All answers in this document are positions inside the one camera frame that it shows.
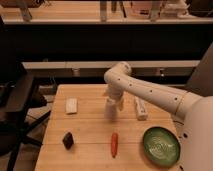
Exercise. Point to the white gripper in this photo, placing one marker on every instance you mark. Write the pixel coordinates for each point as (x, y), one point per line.
(115, 94)

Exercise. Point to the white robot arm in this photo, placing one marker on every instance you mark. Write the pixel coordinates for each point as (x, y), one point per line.
(196, 111)

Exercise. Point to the green ceramic bowl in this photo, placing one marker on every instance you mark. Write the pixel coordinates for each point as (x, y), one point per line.
(161, 146)

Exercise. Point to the white tube with cap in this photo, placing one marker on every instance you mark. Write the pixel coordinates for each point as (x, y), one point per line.
(141, 112)

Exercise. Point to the orange carrot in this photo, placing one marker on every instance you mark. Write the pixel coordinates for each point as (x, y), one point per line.
(114, 144)

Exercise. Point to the dark brown block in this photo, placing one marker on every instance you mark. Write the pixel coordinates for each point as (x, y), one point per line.
(68, 140)

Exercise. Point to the black office chair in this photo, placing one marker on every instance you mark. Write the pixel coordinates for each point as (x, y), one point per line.
(19, 92)

